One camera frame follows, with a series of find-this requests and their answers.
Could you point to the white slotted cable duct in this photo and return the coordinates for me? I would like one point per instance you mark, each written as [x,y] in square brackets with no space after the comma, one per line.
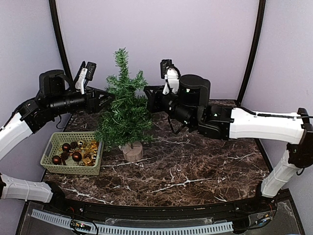
[82,227]

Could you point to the green perforated plastic basket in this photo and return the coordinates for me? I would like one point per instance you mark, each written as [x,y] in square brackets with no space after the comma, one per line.
[54,147]

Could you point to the black front rail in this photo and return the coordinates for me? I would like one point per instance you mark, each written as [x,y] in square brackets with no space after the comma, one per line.
[235,210]

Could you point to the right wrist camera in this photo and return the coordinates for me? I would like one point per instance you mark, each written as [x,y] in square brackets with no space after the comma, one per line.
[171,75]

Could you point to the small green christmas tree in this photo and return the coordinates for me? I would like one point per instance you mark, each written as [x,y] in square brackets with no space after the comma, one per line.
[127,119]

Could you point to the gold gift box ornament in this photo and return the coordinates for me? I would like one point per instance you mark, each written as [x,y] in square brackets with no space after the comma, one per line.
[87,161]

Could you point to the round wooden tree base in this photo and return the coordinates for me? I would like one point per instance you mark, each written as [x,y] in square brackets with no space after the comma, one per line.
[133,152]

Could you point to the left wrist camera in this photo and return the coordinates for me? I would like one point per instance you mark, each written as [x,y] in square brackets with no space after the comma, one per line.
[84,75]

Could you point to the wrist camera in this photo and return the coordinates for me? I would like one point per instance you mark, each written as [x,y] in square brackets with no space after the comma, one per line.
[171,75]
[84,75]

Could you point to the right black frame post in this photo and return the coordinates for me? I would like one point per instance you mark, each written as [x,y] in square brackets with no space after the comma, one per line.
[253,51]

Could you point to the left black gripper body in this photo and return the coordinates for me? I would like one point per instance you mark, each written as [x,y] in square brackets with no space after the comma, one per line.
[59,104]

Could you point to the left black frame post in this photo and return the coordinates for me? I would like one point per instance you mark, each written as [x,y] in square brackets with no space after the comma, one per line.
[59,38]

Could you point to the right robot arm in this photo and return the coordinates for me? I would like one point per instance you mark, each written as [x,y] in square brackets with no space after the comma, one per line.
[224,122]

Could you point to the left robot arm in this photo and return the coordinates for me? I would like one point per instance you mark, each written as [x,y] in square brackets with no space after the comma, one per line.
[21,125]

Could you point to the brown ball ornament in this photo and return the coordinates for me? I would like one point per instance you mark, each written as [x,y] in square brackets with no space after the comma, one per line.
[56,160]
[77,156]
[66,147]

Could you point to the black frame post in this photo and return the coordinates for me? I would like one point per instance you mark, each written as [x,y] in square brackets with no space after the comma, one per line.
[59,38]
[253,51]

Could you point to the brown pine cone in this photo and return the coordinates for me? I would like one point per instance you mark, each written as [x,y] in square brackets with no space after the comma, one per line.
[73,145]

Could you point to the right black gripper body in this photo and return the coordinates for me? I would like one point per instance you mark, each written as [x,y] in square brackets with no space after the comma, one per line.
[182,113]

